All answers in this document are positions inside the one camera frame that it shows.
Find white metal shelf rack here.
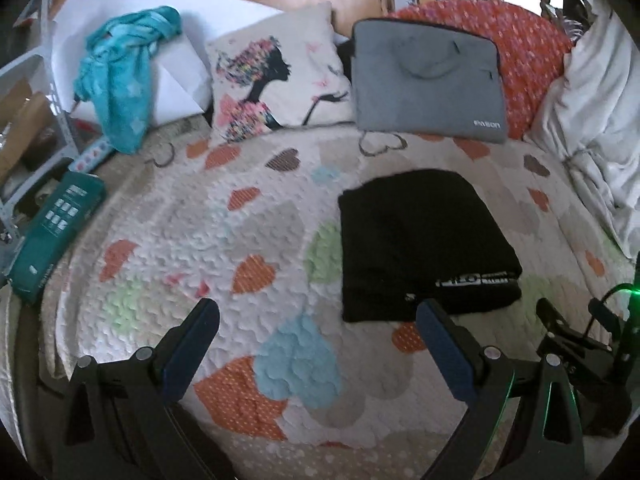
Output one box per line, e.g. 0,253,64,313
0,55,81,241

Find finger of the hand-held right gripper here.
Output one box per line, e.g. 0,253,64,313
536,299,612,368

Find red patterned pillow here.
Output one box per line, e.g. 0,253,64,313
390,0,576,141

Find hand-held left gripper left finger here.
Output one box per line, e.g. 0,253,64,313
52,297,236,480

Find grey laptop bag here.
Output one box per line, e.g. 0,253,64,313
350,19,508,145

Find black pants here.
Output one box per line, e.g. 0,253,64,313
338,169,523,323

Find heart-print quilted bedspread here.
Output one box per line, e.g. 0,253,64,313
40,120,640,480

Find white power strip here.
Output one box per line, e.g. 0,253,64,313
70,140,112,172

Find white pillow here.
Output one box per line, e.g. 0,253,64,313
50,0,286,128

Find teal cardboard box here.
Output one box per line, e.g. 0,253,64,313
7,172,107,306

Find printed figure cushion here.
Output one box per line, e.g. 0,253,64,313
205,2,357,146

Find white crumpled duvet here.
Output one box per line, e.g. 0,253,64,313
525,0,640,261

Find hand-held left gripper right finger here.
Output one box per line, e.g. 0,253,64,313
416,299,586,480

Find teal star-print cloth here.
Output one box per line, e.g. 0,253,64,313
74,6,183,155

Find dark hanger hook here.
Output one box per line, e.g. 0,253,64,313
145,142,176,167

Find brown cardboard box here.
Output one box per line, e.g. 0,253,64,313
0,80,56,176

